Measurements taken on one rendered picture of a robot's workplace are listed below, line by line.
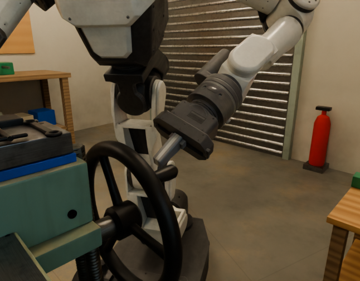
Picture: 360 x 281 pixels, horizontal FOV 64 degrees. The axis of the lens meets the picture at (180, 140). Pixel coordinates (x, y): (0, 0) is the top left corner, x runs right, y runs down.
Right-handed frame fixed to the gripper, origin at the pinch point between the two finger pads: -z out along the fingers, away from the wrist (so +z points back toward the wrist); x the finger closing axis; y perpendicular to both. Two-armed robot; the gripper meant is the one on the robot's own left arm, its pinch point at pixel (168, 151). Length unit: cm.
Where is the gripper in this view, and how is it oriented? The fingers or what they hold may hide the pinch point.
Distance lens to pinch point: 50.5
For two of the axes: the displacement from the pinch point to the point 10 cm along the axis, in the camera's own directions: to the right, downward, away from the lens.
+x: -7.8, -5.0, 3.6
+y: -0.3, -5.6, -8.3
